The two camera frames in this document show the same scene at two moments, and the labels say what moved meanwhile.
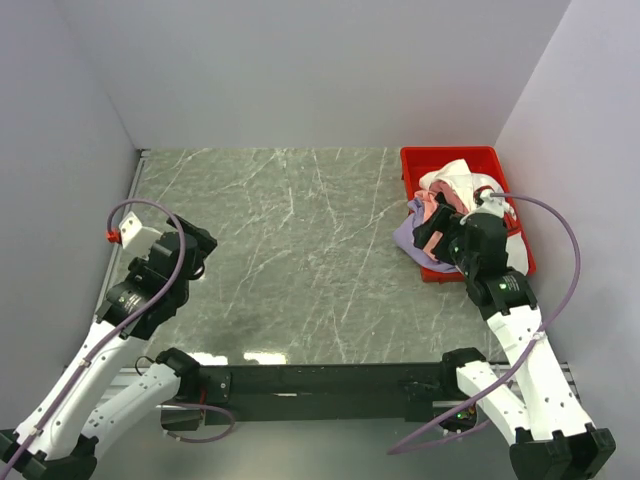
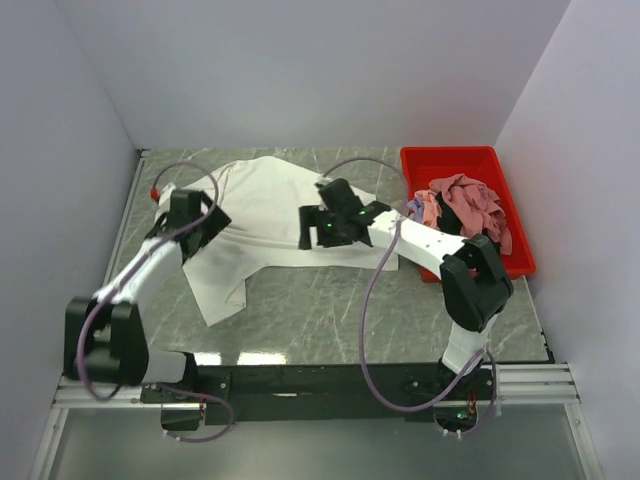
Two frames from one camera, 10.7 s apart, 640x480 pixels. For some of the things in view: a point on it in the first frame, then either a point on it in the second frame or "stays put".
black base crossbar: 317,393 stays put
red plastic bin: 417,161 stays put
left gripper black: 205,245 → 215,221
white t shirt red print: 458,174 → 262,198
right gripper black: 442,218 → 313,216
